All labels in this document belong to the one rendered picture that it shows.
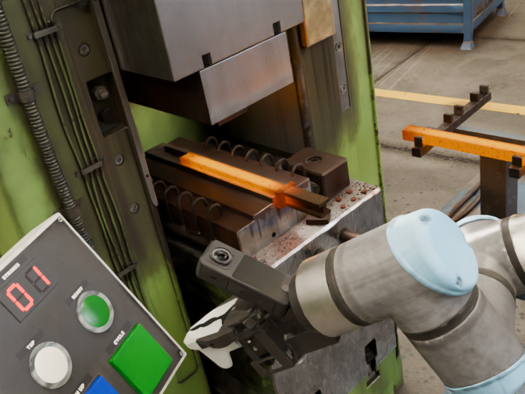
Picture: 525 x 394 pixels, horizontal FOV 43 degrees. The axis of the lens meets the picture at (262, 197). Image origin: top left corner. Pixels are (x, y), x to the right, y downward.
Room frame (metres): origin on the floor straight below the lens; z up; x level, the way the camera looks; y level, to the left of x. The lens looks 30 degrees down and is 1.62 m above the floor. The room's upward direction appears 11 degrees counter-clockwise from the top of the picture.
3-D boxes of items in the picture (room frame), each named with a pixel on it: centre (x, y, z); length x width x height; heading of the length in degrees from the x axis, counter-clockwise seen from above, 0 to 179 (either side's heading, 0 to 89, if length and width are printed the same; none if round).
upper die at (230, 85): (1.25, 0.11, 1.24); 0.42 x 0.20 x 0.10; 39
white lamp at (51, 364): (0.64, 0.29, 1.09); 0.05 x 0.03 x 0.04; 129
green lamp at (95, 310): (0.73, 0.25, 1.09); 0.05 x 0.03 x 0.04; 129
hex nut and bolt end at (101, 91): (1.09, 0.23, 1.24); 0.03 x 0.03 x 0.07; 39
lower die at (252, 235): (1.25, 0.11, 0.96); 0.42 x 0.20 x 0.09; 39
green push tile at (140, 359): (0.71, 0.21, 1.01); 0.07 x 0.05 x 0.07; 154
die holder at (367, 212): (1.30, 0.08, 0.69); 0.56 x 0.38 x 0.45; 39
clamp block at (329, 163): (1.25, -0.12, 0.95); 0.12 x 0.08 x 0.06; 39
